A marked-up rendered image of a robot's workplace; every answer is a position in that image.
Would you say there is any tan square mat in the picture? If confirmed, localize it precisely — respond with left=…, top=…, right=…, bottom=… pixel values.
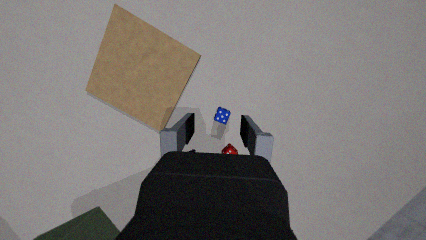
left=85, top=4, right=201, bottom=131

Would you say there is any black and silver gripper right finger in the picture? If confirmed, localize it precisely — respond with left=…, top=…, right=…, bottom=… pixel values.
left=240, top=115, right=274, bottom=164

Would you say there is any red die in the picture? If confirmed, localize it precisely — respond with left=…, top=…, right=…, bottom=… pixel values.
left=222, top=143, right=238, bottom=154

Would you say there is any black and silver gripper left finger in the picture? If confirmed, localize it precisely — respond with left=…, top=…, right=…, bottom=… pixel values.
left=160, top=113, right=194, bottom=157

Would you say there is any blue die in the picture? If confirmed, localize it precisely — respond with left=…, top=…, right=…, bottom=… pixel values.
left=214, top=107, right=230, bottom=124

